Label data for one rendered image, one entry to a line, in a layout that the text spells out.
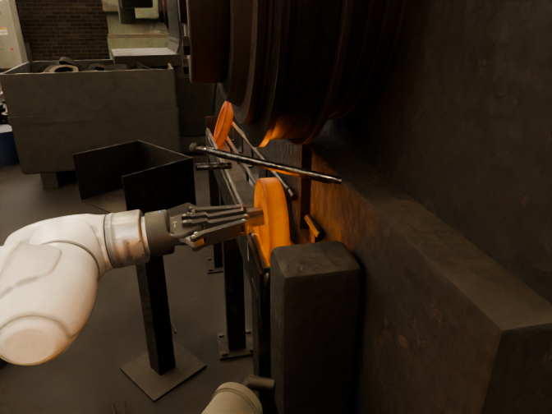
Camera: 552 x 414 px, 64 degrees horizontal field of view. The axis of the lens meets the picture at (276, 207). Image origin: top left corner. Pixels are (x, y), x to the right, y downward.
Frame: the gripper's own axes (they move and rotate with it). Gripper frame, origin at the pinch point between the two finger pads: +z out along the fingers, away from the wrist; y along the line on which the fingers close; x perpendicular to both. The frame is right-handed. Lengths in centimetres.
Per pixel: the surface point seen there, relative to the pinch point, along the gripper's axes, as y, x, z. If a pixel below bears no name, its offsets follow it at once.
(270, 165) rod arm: 13.2, 13.5, -0.9
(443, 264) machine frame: 39.5, 11.6, 8.6
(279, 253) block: 22.0, 5.2, -2.4
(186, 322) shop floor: -71, -73, -24
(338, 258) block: 24.9, 4.8, 4.1
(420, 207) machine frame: 27.9, 11.3, 12.8
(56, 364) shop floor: -58, -70, -67
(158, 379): -44, -72, -33
